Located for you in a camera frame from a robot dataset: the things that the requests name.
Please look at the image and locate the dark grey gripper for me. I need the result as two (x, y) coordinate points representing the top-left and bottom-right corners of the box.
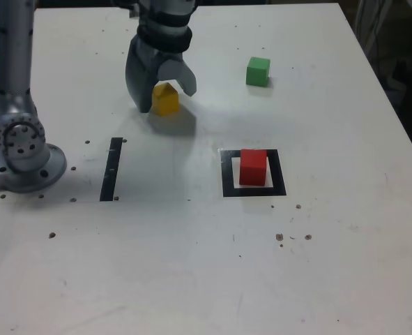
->
(125, 36), (197, 114)

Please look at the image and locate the yellow cube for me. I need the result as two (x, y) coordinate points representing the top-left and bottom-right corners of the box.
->
(151, 82), (180, 117)

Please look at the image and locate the green cube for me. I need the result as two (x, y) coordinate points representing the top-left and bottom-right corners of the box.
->
(245, 57), (271, 87)

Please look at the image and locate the red cube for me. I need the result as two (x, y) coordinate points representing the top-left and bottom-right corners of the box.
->
(239, 149), (268, 186)

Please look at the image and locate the black tape square outline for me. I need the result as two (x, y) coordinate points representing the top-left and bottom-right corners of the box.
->
(220, 149), (287, 198)

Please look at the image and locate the black tape strip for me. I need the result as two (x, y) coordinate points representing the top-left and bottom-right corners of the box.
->
(99, 137), (123, 202)

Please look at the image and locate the background cable bundle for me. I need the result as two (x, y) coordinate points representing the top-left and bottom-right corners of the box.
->
(352, 0), (383, 60)

